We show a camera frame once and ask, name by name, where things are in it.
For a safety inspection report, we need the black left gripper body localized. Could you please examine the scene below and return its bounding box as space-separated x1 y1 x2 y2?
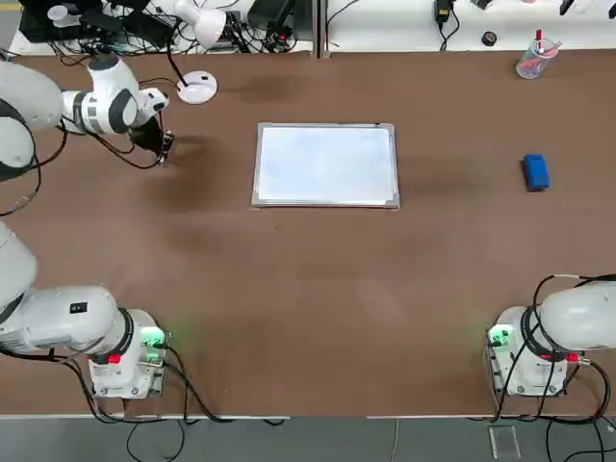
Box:
128 113 167 152

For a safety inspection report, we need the blue whiteboard eraser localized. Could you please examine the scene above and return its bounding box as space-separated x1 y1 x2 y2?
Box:
522 153 552 193

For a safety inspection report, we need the silver framed whiteboard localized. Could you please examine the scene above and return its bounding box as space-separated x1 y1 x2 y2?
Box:
249 121 401 211

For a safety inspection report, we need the white desk lamp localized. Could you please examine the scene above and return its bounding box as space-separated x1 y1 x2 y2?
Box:
166 0 228 105

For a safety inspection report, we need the black laptop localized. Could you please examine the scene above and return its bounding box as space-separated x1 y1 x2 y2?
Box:
18 0 97 42

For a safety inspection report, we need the clear plastic pen cup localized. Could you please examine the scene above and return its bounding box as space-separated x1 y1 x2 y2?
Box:
515 40 554 80

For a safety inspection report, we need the metal floor hatch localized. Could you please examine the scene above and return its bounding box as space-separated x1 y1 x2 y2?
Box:
488 425 522 459

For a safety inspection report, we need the black lamp cable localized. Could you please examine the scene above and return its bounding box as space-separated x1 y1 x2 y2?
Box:
57 45 180 97

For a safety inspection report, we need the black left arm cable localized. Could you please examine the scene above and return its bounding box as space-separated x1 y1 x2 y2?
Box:
0 109 167 218

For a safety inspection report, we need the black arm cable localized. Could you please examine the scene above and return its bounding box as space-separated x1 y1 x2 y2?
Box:
0 109 167 218
522 272 616 367

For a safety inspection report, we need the aluminium frame post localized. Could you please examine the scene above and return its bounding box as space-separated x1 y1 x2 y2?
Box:
312 0 331 60

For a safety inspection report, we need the black base cable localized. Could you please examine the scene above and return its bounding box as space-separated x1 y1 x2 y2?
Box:
163 344 286 426
495 358 616 462

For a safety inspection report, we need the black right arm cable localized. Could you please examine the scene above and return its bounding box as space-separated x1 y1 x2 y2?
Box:
522 272 616 367

